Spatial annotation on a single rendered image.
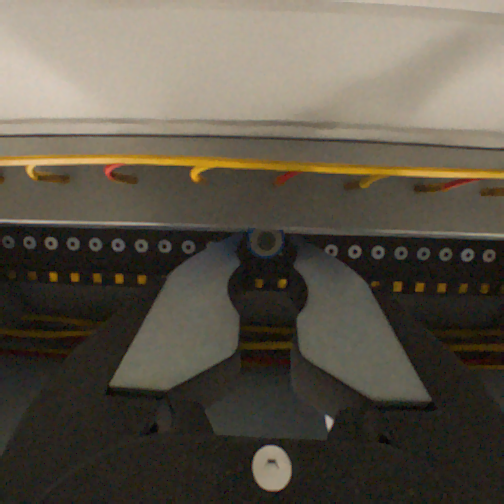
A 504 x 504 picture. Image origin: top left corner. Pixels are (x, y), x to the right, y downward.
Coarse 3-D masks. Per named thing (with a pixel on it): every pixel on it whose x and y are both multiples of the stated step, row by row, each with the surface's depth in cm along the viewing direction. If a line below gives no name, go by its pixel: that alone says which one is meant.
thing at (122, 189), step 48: (0, 192) 7; (48, 192) 7; (96, 192) 7; (144, 192) 7; (192, 192) 7; (240, 192) 7; (288, 192) 7; (336, 192) 7; (384, 192) 7; (432, 192) 7; (480, 192) 7
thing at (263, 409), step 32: (64, 320) 27; (0, 352) 22; (32, 352) 22; (64, 352) 23; (256, 352) 27; (288, 352) 27; (480, 352) 25; (0, 384) 21; (32, 384) 21; (256, 384) 22; (288, 384) 22; (0, 416) 18; (224, 416) 19; (256, 416) 19; (288, 416) 19; (320, 416) 19; (0, 448) 12
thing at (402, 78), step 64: (0, 0) 2; (64, 0) 2; (128, 0) 2; (192, 0) 2; (256, 0) 2; (320, 0) 2; (384, 0) 2; (448, 0) 2; (0, 64) 3; (64, 64) 3; (128, 64) 3; (192, 64) 3; (256, 64) 3; (320, 64) 3; (384, 64) 3; (448, 64) 3; (0, 128) 6; (64, 128) 6; (128, 128) 6; (192, 128) 6; (256, 128) 6; (320, 128) 6; (384, 128) 5; (448, 128) 5
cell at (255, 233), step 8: (248, 232) 12; (256, 232) 12; (264, 232) 12; (272, 232) 12; (280, 232) 12; (248, 240) 12; (256, 240) 12; (264, 240) 12; (272, 240) 12; (280, 240) 12; (256, 248) 12; (264, 248) 12; (272, 248) 12; (280, 248) 12; (264, 256) 12; (272, 256) 12
